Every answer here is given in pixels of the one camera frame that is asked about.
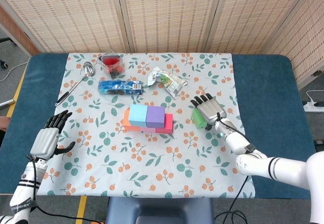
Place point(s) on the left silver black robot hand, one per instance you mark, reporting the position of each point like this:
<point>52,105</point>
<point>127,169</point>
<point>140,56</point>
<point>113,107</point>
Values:
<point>45,141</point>

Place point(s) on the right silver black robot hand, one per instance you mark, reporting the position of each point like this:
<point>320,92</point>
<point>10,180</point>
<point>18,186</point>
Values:
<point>211,111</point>

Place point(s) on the green foam cube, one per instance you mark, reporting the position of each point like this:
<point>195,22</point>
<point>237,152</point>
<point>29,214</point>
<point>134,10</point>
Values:
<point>197,119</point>

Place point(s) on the red foam cube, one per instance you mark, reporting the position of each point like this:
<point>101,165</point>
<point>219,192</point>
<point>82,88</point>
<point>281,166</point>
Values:
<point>168,124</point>

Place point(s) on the purple foam cube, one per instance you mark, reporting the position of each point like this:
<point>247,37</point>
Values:
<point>155,116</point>

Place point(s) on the pink foam cube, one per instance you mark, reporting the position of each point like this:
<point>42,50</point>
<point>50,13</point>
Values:
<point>148,130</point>

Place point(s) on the light blue foam cube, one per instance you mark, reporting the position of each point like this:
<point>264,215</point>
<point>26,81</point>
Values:
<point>138,114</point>

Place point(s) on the orange foam cube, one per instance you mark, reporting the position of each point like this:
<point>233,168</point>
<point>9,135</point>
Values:
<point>127,123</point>

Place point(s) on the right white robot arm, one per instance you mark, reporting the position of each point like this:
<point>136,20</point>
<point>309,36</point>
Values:
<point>238,143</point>

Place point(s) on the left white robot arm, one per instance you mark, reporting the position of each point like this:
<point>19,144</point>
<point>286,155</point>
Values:
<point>25,186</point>

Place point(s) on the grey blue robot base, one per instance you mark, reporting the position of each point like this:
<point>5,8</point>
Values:
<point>157,208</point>

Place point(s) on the floral print tablecloth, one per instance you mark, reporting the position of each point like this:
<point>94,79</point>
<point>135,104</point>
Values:
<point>217,82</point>

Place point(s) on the person in dark clothes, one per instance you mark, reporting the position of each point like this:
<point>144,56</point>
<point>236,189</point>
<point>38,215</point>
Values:
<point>3,123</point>

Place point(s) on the crumpled silver snack bag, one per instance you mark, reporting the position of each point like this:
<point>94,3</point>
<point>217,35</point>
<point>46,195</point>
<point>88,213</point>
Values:
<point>169,82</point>

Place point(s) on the grey metal bar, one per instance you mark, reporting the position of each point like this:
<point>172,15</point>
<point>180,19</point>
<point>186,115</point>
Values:
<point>7,103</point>

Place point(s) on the teal table cover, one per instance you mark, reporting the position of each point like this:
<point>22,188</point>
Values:
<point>265,107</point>

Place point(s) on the blue cookie package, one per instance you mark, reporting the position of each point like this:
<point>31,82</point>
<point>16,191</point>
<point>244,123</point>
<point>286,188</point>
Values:
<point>126,87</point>

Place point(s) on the black office chair base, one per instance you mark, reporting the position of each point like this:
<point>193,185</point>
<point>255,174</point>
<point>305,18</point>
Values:
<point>3,64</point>

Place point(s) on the white power strip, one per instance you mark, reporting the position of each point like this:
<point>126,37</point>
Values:
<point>310,107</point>

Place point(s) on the clear box with red items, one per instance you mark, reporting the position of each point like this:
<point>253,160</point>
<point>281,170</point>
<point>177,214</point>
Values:
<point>112,66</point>

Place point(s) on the bamboo folding screen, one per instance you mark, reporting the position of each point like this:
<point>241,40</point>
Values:
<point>164,14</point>

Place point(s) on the small black floor device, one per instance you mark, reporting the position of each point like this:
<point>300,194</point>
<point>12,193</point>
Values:
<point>319,142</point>

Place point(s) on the brass screen hinge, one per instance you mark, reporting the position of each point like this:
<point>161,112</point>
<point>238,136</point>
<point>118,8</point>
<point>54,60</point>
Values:
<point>317,73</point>

